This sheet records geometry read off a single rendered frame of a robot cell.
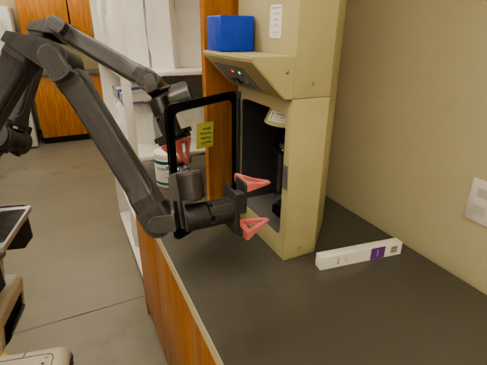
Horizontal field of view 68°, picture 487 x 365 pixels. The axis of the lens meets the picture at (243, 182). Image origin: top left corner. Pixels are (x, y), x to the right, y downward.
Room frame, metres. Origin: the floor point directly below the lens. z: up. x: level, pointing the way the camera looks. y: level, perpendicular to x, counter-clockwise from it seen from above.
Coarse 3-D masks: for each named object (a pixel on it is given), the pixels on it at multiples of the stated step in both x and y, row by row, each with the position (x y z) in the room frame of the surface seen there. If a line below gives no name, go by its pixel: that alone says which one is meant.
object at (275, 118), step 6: (270, 108) 1.04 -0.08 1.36; (270, 114) 1.02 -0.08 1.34; (276, 114) 1.00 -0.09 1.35; (282, 114) 0.99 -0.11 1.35; (264, 120) 1.05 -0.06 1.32; (270, 120) 1.01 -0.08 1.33; (276, 120) 0.99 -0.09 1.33; (282, 120) 0.98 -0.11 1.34; (276, 126) 0.98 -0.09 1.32; (282, 126) 0.97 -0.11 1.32
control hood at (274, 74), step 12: (216, 60) 1.06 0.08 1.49; (228, 60) 0.96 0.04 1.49; (240, 60) 0.89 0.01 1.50; (252, 60) 0.83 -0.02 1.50; (264, 60) 0.84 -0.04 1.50; (276, 60) 0.86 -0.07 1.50; (288, 60) 0.87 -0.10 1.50; (252, 72) 0.89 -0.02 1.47; (264, 72) 0.84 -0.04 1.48; (276, 72) 0.86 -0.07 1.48; (288, 72) 0.87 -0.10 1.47; (264, 84) 0.89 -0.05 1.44; (276, 84) 0.86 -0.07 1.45; (288, 84) 0.87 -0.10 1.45; (276, 96) 0.90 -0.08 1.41; (288, 96) 0.87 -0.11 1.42
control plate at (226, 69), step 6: (222, 66) 1.05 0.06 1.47; (228, 66) 1.00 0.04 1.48; (228, 72) 1.06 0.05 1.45; (234, 72) 1.01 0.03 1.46; (228, 78) 1.12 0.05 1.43; (240, 78) 1.01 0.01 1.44; (246, 78) 0.96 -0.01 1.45; (240, 84) 1.07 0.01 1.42; (246, 84) 1.01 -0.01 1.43; (252, 84) 0.97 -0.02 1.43; (258, 90) 0.97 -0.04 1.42
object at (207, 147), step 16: (192, 112) 0.98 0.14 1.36; (208, 112) 1.03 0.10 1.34; (224, 112) 1.10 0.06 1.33; (176, 128) 0.92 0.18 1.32; (192, 128) 0.97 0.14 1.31; (208, 128) 1.03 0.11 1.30; (224, 128) 1.10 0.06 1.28; (176, 144) 0.92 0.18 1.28; (192, 144) 0.97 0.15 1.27; (208, 144) 1.03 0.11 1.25; (224, 144) 1.10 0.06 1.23; (192, 160) 0.97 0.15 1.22; (208, 160) 1.03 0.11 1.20; (224, 160) 1.09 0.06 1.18; (208, 176) 1.03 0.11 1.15; (224, 176) 1.09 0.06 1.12; (208, 192) 1.02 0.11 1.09
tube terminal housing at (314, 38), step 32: (256, 0) 1.06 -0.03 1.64; (288, 0) 0.92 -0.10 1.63; (320, 0) 0.90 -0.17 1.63; (256, 32) 1.06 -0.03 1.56; (288, 32) 0.91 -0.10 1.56; (320, 32) 0.91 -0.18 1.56; (320, 64) 0.91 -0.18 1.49; (256, 96) 1.05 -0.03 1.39; (320, 96) 0.92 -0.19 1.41; (288, 128) 0.89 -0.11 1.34; (320, 128) 0.92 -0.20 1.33; (288, 160) 0.88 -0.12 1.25; (320, 160) 0.92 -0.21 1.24; (288, 192) 0.88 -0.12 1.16; (320, 192) 0.95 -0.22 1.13; (256, 224) 1.03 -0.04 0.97; (288, 224) 0.88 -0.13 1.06; (320, 224) 1.06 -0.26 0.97; (288, 256) 0.89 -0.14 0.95
